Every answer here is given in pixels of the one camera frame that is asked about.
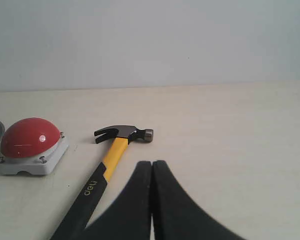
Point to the yellow black claw hammer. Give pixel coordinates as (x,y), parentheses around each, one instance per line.
(80,212)

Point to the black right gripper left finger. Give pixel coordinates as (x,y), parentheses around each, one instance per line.
(129,216)

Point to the red dome push button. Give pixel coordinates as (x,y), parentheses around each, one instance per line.
(33,145)

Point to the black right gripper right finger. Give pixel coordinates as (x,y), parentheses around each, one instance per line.
(175,215)

